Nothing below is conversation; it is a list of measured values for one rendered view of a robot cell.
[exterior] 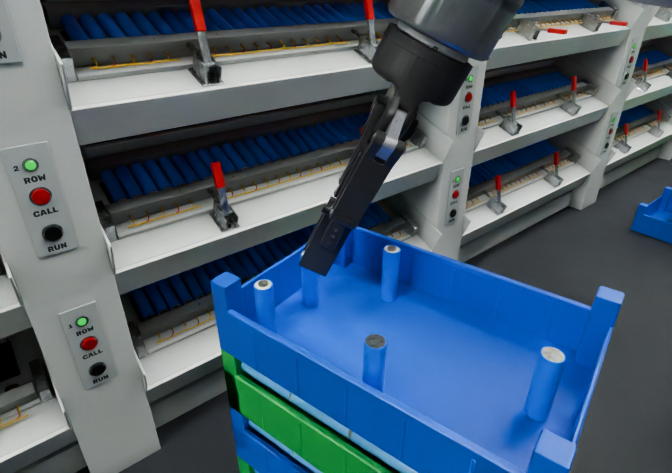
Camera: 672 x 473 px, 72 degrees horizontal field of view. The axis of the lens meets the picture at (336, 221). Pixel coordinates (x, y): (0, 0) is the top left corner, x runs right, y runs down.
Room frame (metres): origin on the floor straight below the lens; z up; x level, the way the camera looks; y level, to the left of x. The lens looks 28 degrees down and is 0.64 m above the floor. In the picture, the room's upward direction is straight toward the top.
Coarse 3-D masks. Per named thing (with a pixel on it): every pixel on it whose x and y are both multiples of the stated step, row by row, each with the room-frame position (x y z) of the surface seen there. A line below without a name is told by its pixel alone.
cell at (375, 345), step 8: (368, 336) 0.28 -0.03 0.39; (376, 336) 0.28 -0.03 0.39; (368, 344) 0.27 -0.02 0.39; (376, 344) 0.27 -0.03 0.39; (384, 344) 0.27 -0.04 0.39; (368, 352) 0.27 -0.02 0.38; (376, 352) 0.26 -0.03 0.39; (384, 352) 0.27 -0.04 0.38; (368, 360) 0.27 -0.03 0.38; (376, 360) 0.26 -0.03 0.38; (384, 360) 0.27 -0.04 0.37; (368, 368) 0.27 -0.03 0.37; (376, 368) 0.26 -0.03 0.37; (384, 368) 0.27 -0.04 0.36; (368, 376) 0.27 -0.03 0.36; (376, 376) 0.26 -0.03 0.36; (384, 376) 0.27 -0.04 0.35; (368, 384) 0.27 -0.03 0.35; (376, 384) 0.26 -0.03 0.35
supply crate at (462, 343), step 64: (256, 320) 0.37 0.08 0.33; (320, 320) 0.37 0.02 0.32; (384, 320) 0.37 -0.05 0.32; (448, 320) 0.37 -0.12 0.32; (512, 320) 0.37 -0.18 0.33; (576, 320) 0.33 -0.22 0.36; (320, 384) 0.26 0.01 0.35; (384, 384) 0.29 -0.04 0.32; (448, 384) 0.29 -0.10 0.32; (512, 384) 0.29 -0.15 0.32; (576, 384) 0.29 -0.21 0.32; (384, 448) 0.23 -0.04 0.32; (448, 448) 0.20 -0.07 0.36; (512, 448) 0.23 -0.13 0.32; (576, 448) 0.17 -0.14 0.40
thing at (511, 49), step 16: (592, 0) 1.36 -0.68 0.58; (608, 0) 1.33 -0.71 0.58; (624, 0) 1.30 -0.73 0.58; (624, 16) 1.29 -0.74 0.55; (512, 32) 1.02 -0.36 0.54; (544, 32) 1.07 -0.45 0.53; (576, 32) 1.13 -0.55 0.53; (592, 32) 1.16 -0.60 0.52; (608, 32) 1.20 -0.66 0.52; (624, 32) 1.26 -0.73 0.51; (496, 48) 0.91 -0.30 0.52; (512, 48) 0.95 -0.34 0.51; (528, 48) 0.99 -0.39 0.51; (544, 48) 1.03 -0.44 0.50; (560, 48) 1.08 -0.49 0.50; (576, 48) 1.13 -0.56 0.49; (592, 48) 1.19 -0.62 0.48; (496, 64) 0.94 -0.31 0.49; (512, 64) 0.98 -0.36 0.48
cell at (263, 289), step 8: (264, 280) 0.35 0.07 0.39; (256, 288) 0.34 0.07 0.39; (264, 288) 0.34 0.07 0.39; (272, 288) 0.35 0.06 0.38; (256, 296) 0.34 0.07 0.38; (264, 296) 0.34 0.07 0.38; (272, 296) 0.35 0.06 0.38; (256, 304) 0.34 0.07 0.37; (264, 304) 0.34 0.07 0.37; (272, 304) 0.35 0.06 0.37; (256, 312) 0.35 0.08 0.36; (264, 312) 0.34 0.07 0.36; (272, 312) 0.35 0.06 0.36; (264, 320) 0.34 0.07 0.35; (272, 320) 0.34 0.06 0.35; (272, 328) 0.34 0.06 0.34
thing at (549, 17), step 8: (592, 8) 1.25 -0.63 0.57; (600, 8) 1.27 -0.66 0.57; (608, 8) 1.29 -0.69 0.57; (520, 16) 1.04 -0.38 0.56; (528, 16) 1.05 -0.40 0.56; (536, 16) 1.07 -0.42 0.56; (544, 16) 1.09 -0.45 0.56; (552, 16) 1.11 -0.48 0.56; (560, 16) 1.13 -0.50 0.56; (568, 16) 1.16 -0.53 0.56; (576, 16) 1.18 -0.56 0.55; (600, 16) 1.25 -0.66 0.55; (608, 16) 1.28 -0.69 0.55; (512, 24) 1.02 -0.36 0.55; (536, 24) 1.08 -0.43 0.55; (568, 24) 1.14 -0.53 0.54
